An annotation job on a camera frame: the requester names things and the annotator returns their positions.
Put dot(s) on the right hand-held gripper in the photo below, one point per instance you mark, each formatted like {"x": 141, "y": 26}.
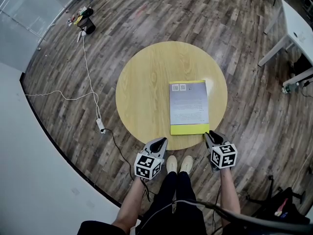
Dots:
{"x": 225, "y": 157}

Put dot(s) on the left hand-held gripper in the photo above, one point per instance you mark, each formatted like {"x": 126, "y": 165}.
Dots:
{"x": 148, "y": 166}

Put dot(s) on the grey and yellow book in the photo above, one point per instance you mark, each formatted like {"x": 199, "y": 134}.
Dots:
{"x": 188, "y": 106}

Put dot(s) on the person's left forearm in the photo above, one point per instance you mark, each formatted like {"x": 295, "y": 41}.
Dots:
{"x": 132, "y": 202}

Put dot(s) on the person's right forearm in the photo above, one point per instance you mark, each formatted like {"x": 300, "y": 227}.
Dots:
{"x": 228, "y": 192}

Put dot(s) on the person's left cream shoe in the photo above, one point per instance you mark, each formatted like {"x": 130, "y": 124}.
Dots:
{"x": 171, "y": 164}

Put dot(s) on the person's cream shoe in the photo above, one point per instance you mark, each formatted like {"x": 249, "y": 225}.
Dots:
{"x": 171, "y": 164}
{"x": 186, "y": 164}

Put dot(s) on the person's right cream shoe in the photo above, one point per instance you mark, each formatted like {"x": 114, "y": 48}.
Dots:
{"x": 186, "y": 164}

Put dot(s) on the person's dark trousers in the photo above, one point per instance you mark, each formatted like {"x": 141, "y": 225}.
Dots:
{"x": 171, "y": 192}

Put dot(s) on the white power strip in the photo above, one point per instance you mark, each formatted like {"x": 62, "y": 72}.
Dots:
{"x": 100, "y": 125}
{"x": 80, "y": 35}

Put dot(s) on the round wooden side table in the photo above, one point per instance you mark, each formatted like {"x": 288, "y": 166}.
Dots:
{"x": 146, "y": 82}

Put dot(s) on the green label plastic bottle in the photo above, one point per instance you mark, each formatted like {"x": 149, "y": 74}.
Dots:
{"x": 289, "y": 88}

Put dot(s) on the red plastic bag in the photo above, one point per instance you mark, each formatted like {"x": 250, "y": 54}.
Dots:
{"x": 281, "y": 207}

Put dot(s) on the black swivel chair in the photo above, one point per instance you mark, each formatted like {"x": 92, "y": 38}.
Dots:
{"x": 288, "y": 204}

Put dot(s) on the person's black shirt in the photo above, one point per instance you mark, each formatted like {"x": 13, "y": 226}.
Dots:
{"x": 97, "y": 227}

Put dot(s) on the clear plastic cup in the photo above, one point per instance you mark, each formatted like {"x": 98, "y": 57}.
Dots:
{"x": 302, "y": 37}

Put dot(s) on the black mesh waste bin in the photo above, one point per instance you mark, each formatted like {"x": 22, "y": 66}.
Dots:
{"x": 87, "y": 26}

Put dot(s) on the white rectangular table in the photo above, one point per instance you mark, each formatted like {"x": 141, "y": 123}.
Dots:
{"x": 297, "y": 23}

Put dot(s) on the yellow cloth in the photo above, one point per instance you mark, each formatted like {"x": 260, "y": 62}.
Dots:
{"x": 78, "y": 20}

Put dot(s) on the black bag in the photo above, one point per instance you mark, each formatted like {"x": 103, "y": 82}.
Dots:
{"x": 88, "y": 12}

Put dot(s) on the scattered floor litter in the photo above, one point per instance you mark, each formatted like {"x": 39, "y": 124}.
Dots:
{"x": 73, "y": 21}

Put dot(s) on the frosted glass partition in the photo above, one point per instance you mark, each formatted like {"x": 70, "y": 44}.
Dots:
{"x": 29, "y": 4}

